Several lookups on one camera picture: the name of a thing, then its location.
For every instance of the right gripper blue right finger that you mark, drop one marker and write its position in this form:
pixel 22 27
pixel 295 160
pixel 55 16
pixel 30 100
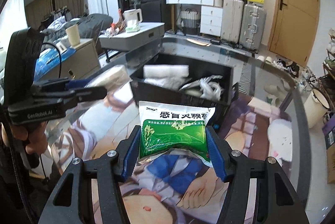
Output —
pixel 276 201

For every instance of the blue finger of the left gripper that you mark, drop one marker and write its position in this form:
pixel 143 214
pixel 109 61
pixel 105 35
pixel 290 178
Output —
pixel 59 84
pixel 64 100

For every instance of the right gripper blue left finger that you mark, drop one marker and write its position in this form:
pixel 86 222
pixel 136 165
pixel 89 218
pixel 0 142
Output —
pixel 71 200

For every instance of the green and white medicine packet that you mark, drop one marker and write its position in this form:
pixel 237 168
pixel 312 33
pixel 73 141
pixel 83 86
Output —
pixel 165 127

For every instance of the adidas bag of white laces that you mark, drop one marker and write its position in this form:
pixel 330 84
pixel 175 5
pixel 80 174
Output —
pixel 166 76

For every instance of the red and white medicine packet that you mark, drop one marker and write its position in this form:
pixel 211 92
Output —
pixel 199 81

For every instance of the person's left hand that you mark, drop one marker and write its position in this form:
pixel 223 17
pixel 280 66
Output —
pixel 28 142

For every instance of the beige cabinet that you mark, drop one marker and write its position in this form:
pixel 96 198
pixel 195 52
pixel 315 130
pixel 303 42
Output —
pixel 76 62

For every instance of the cream cup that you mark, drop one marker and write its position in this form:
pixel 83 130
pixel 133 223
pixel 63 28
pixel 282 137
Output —
pixel 73 35

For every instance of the brown cardboard box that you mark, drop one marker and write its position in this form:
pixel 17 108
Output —
pixel 330 154

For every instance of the purple yoga mat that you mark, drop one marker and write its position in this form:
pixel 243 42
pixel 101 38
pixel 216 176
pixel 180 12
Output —
pixel 328 131

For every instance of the green tissue pack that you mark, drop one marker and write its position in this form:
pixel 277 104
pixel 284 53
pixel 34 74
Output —
pixel 132 27

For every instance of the anime printed table mat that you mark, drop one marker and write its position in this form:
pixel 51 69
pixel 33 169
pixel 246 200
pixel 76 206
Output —
pixel 175 186

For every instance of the white electric kettle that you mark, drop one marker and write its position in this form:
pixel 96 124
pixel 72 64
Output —
pixel 133 16

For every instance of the grey side table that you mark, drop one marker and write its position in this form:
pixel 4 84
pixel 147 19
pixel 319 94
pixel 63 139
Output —
pixel 125 42

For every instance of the white bucket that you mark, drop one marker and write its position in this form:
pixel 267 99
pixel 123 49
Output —
pixel 316 106

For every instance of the black cardboard box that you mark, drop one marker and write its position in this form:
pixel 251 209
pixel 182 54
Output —
pixel 143 91

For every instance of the shoe rack with shoes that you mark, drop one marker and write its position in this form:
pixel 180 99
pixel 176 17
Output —
pixel 328 65

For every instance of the woven basket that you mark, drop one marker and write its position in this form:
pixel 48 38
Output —
pixel 190 21

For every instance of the white desk with drawers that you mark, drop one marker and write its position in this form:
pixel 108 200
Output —
pixel 200 16

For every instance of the silver hard suitcase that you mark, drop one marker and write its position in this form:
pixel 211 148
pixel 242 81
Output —
pixel 252 27

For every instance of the wooden door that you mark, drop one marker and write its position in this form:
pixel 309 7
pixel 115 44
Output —
pixel 294 29

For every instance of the white hard suitcase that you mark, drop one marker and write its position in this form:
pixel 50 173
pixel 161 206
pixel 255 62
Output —
pixel 231 20

